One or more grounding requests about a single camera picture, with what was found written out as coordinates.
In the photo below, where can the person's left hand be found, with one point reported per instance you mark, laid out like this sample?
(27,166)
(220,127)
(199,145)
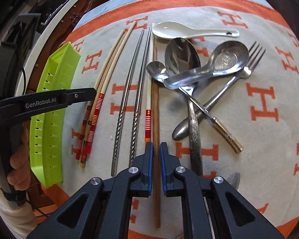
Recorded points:
(21,164)

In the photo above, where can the white ceramic spoon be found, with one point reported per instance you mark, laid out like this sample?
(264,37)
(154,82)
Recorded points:
(167,29)

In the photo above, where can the cream chopsticks red bands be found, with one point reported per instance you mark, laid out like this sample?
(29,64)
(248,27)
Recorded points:
(83,159)

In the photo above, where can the twisted metal chopstick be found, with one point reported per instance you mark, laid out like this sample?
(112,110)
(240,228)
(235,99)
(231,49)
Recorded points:
(135,129)
(119,129)

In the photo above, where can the green plastic slotted tray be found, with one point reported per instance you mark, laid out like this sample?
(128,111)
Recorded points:
(57,64)

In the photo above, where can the cream chopstick red stripes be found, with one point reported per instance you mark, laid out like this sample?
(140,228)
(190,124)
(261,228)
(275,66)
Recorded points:
(148,122)

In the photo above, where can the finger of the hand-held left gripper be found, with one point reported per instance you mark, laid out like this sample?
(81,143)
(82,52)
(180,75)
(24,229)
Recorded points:
(82,94)

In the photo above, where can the cream and orange patterned blanket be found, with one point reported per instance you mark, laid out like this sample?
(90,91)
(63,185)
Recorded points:
(234,104)

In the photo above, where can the dark wooden chopstick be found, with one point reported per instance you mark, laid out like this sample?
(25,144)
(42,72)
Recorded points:
(155,119)

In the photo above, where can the person's left forearm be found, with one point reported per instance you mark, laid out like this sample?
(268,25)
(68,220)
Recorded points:
(12,216)

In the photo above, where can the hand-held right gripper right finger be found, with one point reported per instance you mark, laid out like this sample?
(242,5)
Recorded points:
(163,159)

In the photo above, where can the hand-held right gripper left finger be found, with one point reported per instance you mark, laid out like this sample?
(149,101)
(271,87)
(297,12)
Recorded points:
(149,159)

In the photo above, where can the short metal soup spoon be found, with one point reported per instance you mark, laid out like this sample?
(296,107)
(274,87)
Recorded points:
(229,57)

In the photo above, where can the metal fork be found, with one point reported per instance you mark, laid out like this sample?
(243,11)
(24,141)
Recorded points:
(248,71)

